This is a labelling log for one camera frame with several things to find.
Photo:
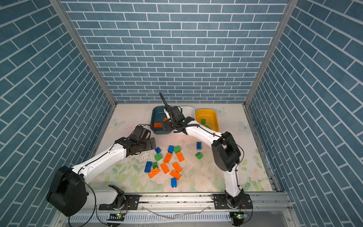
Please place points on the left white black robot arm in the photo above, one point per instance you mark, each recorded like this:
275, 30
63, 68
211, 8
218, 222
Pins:
70, 189

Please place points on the yellow plastic bin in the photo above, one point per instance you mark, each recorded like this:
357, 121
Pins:
210, 116

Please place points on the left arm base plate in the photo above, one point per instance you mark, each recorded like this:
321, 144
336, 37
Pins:
125, 202

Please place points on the blue lego long left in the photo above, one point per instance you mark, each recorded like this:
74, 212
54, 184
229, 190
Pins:
148, 167

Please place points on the white plastic bin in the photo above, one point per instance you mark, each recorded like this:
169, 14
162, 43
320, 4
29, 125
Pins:
188, 111

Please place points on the green lego small top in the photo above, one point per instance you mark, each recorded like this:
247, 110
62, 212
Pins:
198, 155

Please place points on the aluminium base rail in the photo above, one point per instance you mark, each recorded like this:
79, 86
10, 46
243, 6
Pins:
252, 201

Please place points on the blue lego small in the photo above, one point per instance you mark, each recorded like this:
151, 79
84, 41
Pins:
157, 150
170, 149

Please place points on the blue lego small top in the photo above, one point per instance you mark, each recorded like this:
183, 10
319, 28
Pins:
170, 149

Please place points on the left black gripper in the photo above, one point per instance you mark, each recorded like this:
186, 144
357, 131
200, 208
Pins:
150, 146

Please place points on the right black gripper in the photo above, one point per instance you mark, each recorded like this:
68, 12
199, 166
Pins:
167, 123

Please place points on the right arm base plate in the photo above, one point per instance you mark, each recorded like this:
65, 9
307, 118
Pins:
225, 201

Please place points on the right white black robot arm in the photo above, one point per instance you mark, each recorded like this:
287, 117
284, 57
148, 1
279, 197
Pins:
226, 152

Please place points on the left green circuit board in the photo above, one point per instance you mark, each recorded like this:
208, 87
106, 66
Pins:
116, 217

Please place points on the green circuit board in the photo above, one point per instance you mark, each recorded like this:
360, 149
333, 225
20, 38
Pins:
116, 217
238, 218

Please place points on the dark teal plastic bin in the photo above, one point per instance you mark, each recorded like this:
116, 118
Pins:
157, 117

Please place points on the green lego small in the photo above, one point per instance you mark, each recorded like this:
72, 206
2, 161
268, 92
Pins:
155, 165
198, 155

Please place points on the blue lego bottom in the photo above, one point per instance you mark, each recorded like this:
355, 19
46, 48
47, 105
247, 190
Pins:
174, 182

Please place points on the green lego small lower-left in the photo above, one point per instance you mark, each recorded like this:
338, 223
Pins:
155, 165

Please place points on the right green circuit board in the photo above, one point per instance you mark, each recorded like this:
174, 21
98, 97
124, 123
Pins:
238, 218

